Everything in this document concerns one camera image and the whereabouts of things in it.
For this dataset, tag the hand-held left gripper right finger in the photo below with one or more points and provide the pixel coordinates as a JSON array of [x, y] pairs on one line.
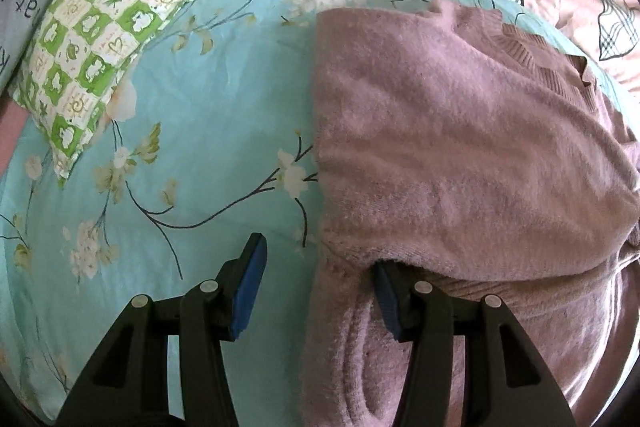
[[387, 302]]

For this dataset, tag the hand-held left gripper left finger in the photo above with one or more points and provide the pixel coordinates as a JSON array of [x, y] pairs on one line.
[[247, 292]]

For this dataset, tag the mauve fuzzy sweater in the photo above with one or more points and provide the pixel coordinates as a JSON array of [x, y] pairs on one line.
[[450, 132]]

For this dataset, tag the teal floral blanket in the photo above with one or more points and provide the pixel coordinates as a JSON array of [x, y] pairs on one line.
[[210, 107]]

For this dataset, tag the pink bed sheet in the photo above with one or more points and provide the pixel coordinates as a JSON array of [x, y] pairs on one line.
[[12, 132]]

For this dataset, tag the green checkered pillow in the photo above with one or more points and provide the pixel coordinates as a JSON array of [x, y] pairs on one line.
[[125, 7]]

